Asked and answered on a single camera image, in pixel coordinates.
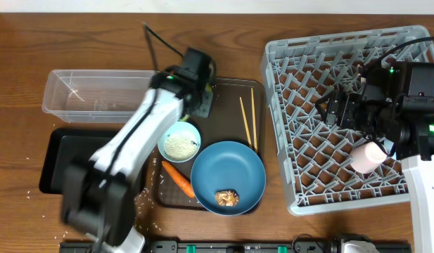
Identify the small light-blue rice bowl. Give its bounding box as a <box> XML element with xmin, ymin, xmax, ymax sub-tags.
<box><xmin>158</xmin><ymin>122</ymin><xmax>201</xmax><ymax>163</ymax></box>

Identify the pink cup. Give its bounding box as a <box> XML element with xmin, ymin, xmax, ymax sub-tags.
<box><xmin>350</xmin><ymin>142</ymin><xmax>388</xmax><ymax>174</ymax></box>

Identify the large blue plate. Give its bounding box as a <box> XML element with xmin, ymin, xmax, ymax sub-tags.
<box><xmin>190</xmin><ymin>141</ymin><xmax>267</xmax><ymax>216</ymax></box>

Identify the orange carrot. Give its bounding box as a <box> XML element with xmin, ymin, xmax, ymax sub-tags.
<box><xmin>162</xmin><ymin>161</ymin><xmax>196</xmax><ymax>198</ymax></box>

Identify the brown food scrap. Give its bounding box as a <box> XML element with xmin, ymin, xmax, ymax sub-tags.
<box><xmin>215</xmin><ymin>190</ymin><xmax>239</xmax><ymax>207</ymax></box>

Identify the white green wrapper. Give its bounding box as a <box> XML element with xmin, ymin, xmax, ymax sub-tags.
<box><xmin>180</xmin><ymin>115</ymin><xmax>190</xmax><ymax>122</ymax></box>

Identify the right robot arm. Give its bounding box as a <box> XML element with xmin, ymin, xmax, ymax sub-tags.
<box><xmin>315</xmin><ymin>61</ymin><xmax>434</xmax><ymax>252</ymax></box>

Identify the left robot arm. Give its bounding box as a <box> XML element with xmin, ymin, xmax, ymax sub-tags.
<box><xmin>60</xmin><ymin>48</ymin><xmax>216</xmax><ymax>252</ymax></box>

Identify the grey dishwasher rack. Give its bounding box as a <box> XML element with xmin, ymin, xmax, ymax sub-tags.
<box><xmin>260</xmin><ymin>25</ymin><xmax>434</xmax><ymax>216</ymax></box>

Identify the brown serving tray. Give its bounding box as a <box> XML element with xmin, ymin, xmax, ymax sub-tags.
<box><xmin>152</xmin><ymin>78</ymin><xmax>266</xmax><ymax>211</ymax></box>

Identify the left wooden chopstick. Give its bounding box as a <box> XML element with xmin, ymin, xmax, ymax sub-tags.
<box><xmin>239</xmin><ymin>97</ymin><xmax>253</xmax><ymax>149</ymax></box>

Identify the wooden chopstick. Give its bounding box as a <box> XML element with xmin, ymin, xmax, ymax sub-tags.
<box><xmin>239</xmin><ymin>97</ymin><xmax>253</xmax><ymax>149</ymax></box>
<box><xmin>250</xmin><ymin>87</ymin><xmax>257</xmax><ymax>153</ymax></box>

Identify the right wooden chopstick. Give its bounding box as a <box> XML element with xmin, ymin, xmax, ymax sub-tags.
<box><xmin>250</xmin><ymin>87</ymin><xmax>257</xmax><ymax>153</ymax></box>

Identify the clear plastic bin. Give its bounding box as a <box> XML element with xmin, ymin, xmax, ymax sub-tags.
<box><xmin>42</xmin><ymin>70</ymin><xmax>155</xmax><ymax>124</ymax></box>

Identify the black tray bin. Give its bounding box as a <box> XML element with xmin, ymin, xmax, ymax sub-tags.
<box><xmin>39</xmin><ymin>128</ymin><xmax>117</xmax><ymax>194</ymax></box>

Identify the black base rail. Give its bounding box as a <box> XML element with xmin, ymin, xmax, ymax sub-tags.
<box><xmin>58</xmin><ymin>239</ymin><xmax>413</xmax><ymax>253</ymax></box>

